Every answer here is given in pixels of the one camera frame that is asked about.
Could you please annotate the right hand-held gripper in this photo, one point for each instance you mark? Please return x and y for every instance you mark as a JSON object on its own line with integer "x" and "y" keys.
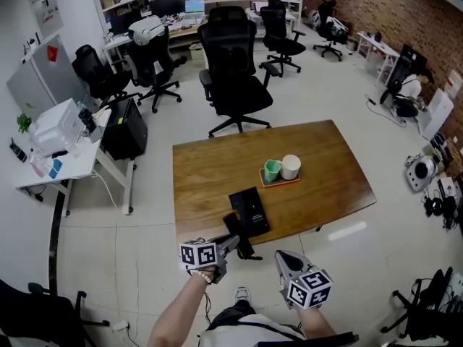
{"x": 307, "y": 289}

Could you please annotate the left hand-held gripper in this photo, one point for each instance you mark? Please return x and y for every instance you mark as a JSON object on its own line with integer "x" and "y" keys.
{"x": 198, "y": 254}

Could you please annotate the black telephone handset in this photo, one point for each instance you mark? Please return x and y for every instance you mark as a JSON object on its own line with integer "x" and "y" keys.
{"x": 235, "y": 230}

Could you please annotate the person's right forearm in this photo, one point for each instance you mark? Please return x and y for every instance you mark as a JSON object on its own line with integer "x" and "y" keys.
{"x": 314, "y": 322}

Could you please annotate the person's left forearm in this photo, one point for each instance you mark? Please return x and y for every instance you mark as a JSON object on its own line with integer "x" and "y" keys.
{"x": 173, "y": 311}

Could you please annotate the person's white shoe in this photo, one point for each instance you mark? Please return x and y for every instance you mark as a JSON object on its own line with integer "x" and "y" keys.
{"x": 242, "y": 295}

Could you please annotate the person's black shorts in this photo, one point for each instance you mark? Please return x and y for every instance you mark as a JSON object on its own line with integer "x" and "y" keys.
{"x": 231, "y": 314}

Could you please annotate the dark tray with orange rim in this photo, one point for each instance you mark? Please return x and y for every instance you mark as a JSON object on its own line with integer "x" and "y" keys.
{"x": 278, "y": 183}

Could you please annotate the person's white shirt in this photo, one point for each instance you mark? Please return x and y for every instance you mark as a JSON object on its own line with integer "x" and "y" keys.
{"x": 253, "y": 333}

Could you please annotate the green cup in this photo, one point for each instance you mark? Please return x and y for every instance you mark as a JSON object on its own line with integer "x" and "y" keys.
{"x": 272, "y": 170}

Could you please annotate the white cup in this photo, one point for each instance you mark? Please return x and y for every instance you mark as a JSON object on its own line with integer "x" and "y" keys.
{"x": 291, "y": 166}

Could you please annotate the white power strip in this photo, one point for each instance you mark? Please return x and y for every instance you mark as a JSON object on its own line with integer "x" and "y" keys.
{"x": 120, "y": 325}

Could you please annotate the black computer tower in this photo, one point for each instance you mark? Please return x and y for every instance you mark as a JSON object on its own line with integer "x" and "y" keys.
{"x": 124, "y": 130}

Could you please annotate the white round floor device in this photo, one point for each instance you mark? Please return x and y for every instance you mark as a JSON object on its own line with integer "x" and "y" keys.
{"x": 421, "y": 174}

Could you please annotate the white desk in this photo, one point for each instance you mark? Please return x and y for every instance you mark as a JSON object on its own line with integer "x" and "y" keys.
{"x": 83, "y": 168}

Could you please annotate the tall black office chair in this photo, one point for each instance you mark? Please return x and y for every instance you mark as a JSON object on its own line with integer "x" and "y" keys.
{"x": 235, "y": 67}

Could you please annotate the blue box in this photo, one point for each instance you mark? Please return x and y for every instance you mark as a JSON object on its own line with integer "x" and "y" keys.
{"x": 55, "y": 168}

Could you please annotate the black chair with white jacket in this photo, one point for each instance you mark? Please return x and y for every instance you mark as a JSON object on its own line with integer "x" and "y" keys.
{"x": 152, "y": 63}

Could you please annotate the pink packet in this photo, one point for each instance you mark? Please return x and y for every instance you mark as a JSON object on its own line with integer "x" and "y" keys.
{"x": 40, "y": 166}

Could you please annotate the black armchair with armrests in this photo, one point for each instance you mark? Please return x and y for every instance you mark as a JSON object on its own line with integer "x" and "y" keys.
{"x": 32, "y": 316}

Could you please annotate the white printer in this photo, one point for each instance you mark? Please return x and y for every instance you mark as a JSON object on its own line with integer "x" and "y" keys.
{"x": 58, "y": 121}

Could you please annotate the low black office chair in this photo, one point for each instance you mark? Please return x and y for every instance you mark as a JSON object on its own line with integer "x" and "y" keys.
{"x": 96, "y": 74}

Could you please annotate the black mesh office chair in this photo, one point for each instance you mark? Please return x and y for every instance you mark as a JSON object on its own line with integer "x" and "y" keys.
{"x": 278, "y": 31}

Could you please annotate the white jacket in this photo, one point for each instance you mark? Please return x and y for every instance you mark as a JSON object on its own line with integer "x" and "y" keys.
{"x": 144, "y": 29}

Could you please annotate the small white table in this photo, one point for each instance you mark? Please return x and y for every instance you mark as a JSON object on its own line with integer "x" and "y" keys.
{"x": 380, "y": 47}

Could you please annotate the black chair with bags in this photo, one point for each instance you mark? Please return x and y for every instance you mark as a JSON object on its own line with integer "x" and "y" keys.
{"x": 329, "y": 31}

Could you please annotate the open laptop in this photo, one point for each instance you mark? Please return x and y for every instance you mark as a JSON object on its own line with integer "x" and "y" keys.
{"x": 194, "y": 11}

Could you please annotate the green potted plant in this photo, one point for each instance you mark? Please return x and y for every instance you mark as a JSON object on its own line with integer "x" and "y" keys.
{"x": 24, "y": 121}

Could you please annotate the black computer monitor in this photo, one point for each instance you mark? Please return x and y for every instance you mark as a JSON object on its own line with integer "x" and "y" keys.
{"x": 167, "y": 6}

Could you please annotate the grey refrigerator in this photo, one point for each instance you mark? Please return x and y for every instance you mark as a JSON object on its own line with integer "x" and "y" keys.
{"x": 40, "y": 78}

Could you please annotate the red diamond sticker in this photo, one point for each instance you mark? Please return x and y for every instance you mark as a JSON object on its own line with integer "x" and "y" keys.
{"x": 53, "y": 53}

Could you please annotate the wall poster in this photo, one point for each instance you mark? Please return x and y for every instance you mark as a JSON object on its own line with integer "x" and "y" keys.
{"x": 47, "y": 13}

